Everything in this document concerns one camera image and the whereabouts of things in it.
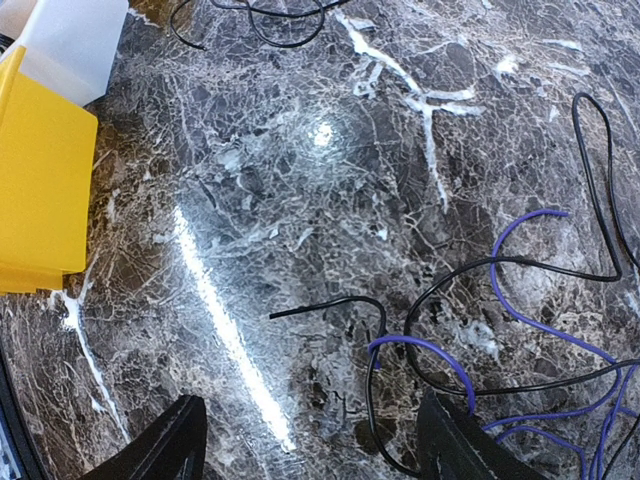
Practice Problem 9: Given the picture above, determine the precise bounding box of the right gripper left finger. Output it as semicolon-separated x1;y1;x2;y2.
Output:
83;395;207;479

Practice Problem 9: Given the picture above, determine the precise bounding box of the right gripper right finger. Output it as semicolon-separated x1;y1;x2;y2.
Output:
417;390;543;480

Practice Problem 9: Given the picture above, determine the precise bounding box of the black cable tangle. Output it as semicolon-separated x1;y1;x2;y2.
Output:
268;92;640;480

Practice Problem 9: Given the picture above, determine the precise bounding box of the right yellow plastic bin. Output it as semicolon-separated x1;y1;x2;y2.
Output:
1;47;98;294

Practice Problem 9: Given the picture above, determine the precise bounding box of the white translucent plastic bin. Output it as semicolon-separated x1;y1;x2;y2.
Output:
1;0;129;107

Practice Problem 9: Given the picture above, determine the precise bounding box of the purple cable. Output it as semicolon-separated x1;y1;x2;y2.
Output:
367;208;640;480

